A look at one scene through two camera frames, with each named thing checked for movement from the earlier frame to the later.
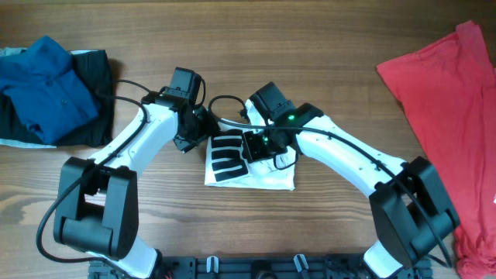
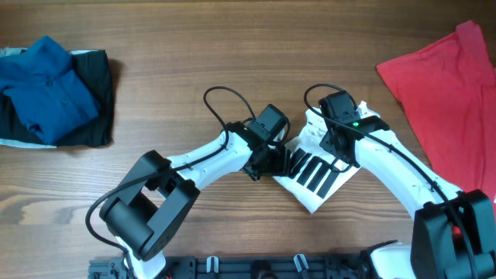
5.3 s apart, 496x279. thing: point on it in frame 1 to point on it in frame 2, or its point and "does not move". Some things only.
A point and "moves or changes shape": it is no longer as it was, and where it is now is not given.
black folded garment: [91, 69] does not move
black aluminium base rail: [260, 266] does not move
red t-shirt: [448, 89] does not move
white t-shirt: [229, 164] moves or changes shape
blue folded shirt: [53, 99] does not move
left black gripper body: [190, 136] to [269, 163]
